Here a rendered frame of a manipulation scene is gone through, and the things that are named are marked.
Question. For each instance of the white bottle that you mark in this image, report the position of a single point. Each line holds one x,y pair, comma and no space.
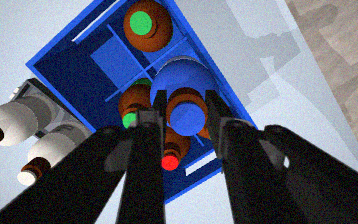
50,149
22,118

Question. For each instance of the brown bottle with red cap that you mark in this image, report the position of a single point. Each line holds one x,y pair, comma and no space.
176,147

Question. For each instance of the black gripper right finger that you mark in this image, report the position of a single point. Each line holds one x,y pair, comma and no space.
262,190

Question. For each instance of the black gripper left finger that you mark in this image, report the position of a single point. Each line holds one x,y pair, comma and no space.
78,187

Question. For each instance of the brown bottle with green cap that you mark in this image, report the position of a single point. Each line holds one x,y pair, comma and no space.
136,96
204,132

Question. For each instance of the grey rectangular tray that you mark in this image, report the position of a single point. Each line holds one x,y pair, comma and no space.
63,113

